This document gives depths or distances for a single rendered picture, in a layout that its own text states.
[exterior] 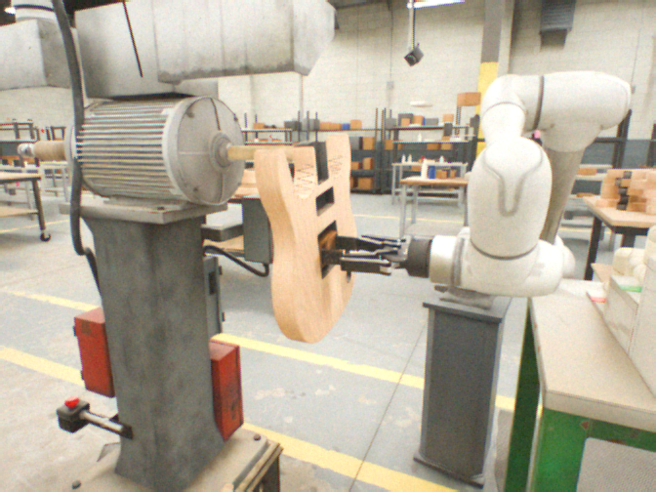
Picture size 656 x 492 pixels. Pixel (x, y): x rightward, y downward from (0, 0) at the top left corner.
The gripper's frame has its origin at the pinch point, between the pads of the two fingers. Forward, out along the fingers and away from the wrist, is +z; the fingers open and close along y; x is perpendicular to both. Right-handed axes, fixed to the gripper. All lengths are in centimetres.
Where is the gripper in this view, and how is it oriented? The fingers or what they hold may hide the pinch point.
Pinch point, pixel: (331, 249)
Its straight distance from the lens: 83.5
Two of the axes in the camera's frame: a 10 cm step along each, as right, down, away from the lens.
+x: -0.7, -9.2, -3.8
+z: -9.2, -0.9, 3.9
